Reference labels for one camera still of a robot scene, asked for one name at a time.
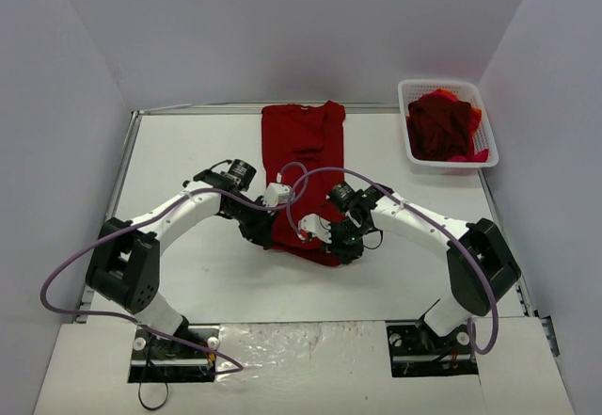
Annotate red t shirt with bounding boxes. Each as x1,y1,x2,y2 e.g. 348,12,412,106
261,101,345,267

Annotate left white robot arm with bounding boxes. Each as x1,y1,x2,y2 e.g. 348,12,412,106
86,159,291,357

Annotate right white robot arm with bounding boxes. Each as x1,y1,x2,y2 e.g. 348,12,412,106
311,181,521,352

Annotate dark red shirt in basket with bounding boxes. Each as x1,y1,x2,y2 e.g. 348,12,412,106
406,92,474,162

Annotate white plastic basket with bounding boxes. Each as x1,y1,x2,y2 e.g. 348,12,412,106
398,79,499,175

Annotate orange shirt in basket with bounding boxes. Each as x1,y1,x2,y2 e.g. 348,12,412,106
432,88,490,163

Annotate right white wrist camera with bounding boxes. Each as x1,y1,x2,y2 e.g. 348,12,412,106
297,214,332,244

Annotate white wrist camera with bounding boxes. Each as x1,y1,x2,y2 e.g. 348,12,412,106
297,214,332,244
262,183,292,209

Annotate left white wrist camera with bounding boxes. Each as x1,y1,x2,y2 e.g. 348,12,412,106
262,183,292,209

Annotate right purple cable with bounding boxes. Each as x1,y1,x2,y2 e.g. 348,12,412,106
284,168,500,356

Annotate purple cable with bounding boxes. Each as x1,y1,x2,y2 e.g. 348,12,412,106
40,161,309,374
284,168,500,356

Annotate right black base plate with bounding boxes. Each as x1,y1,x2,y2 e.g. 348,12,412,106
386,321,479,378

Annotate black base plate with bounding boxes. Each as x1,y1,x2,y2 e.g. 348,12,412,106
128,328,216,384
386,321,479,378

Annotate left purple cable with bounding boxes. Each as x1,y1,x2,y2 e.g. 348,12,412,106
40,161,309,374

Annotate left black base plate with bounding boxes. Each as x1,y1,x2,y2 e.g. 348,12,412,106
128,328,216,384

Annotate thin black cable loop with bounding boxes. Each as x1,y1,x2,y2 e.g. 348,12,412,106
136,379,170,410

